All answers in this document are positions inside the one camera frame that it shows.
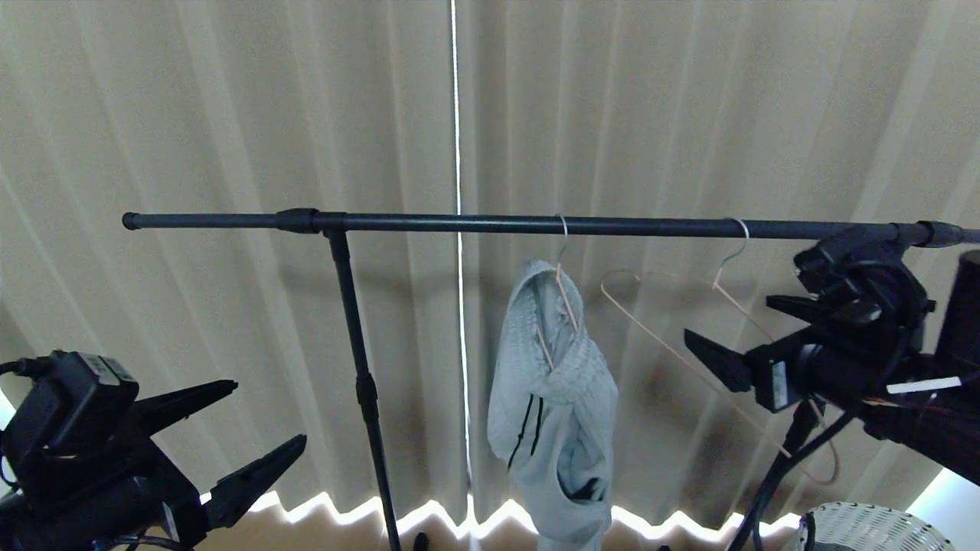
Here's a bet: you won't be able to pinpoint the white laundry basket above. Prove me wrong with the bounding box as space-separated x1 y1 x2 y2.
796 501 958 551

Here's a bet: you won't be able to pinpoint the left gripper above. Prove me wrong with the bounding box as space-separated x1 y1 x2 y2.
0 380 308 551

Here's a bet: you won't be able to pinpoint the pale grey shorts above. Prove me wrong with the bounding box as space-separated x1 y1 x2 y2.
487 259 619 551

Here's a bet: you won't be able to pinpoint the pink clothes hanger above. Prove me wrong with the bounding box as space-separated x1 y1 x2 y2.
601 218 841 487
534 214 580 373

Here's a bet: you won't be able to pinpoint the black clothes rack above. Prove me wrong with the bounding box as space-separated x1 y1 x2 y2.
122 208 980 551

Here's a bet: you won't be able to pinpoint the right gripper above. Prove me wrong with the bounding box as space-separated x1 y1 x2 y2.
684 295 904 414

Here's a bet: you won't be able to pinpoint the beige curtain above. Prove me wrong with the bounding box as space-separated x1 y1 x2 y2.
0 0 980 536

